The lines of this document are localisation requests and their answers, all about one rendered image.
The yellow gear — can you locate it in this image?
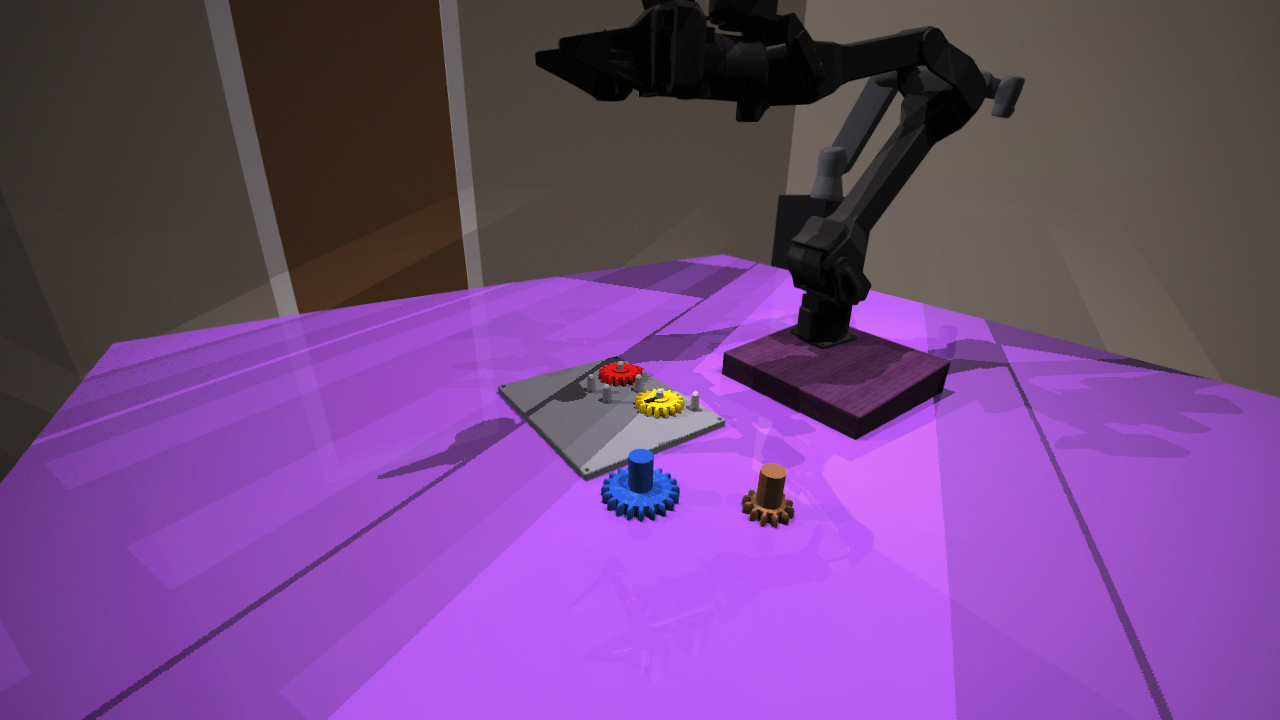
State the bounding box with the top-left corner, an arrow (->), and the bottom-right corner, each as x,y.
635,388 -> 684,418

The blue gear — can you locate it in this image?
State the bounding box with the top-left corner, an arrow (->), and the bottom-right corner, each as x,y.
602,448 -> 680,521

